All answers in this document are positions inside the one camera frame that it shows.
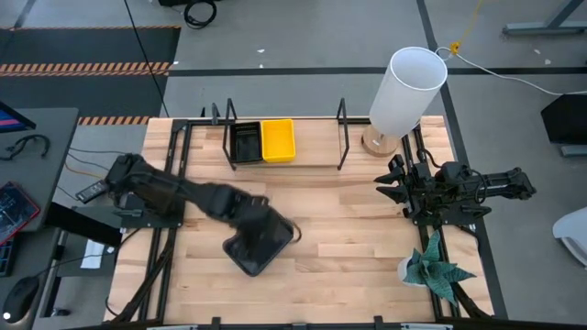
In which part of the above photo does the black hazard-striped floor mat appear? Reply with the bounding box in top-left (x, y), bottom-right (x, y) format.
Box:
top-left (0, 24), bottom-right (183, 127)

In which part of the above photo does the red-edged tablet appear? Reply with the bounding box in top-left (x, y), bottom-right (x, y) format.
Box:
top-left (0, 181), bottom-right (42, 247)

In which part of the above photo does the white lamp cable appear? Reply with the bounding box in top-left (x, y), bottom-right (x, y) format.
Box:
top-left (434, 45), bottom-right (587, 97)

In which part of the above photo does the black remote control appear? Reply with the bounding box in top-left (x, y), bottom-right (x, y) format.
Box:
top-left (74, 179), bottom-right (110, 204)

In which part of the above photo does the black computer mouse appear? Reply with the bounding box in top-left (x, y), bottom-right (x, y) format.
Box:
top-left (1, 275), bottom-right (40, 325)

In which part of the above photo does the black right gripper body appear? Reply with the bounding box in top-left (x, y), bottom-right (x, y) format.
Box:
top-left (387, 153), bottom-right (442, 217)

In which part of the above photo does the black slotted plastic basket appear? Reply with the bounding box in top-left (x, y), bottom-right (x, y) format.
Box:
top-left (222, 214), bottom-right (295, 278)
top-left (228, 120), bottom-right (264, 165)

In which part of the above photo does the white paper sheet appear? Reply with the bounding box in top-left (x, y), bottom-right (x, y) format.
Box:
top-left (79, 238), bottom-right (106, 270)

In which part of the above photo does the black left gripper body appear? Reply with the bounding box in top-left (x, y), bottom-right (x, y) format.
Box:
top-left (227, 195), bottom-right (288, 252)

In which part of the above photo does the black metal rack frame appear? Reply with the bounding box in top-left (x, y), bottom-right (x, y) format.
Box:
top-left (221, 96), bottom-right (351, 172)

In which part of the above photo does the yellow slotted plastic basket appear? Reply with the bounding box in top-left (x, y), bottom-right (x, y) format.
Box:
top-left (260, 118), bottom-right (297, 164)

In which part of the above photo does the long thin black cable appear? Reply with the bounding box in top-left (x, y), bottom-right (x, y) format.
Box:
top-left (122, 0), bottom-right (172, 118)

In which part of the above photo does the coiled black cable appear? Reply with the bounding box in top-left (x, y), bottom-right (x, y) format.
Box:
top-left (183, 0), bottom-right (218, 30)

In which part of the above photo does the computer monitor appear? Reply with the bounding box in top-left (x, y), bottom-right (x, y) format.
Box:
top-left (0, 99), bottom-right (38, 135)

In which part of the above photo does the white chair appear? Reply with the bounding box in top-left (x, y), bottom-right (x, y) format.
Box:
top-left (551, 205), bottom-right (587, 268)

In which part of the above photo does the black box on floor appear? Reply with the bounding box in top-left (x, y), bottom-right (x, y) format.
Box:
top-left (539, 93), bottom-right (587, 147)

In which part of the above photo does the grey side desk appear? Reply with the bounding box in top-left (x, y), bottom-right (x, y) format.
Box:
top-left (0, 106), bottom-right (80, 330)

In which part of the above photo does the white shade wooden base lamp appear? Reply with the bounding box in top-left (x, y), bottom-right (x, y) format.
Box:
top-left (360, 45), bottom-right (449, 159)

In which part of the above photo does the black keyboard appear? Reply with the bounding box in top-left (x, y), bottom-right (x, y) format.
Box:
top-left (0, 236), bottom-right (20, 278)

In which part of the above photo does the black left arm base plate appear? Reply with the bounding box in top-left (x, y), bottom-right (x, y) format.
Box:
top-left (74, 203), bottom-right (185, 231)

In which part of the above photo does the yellow cord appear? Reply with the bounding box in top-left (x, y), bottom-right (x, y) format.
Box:
top-left (449, 0), bottom-right (486, 56)

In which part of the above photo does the green plant in white pot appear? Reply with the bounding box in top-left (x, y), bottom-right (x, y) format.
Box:
top-left (396, 230), bottom-right (477, 307)

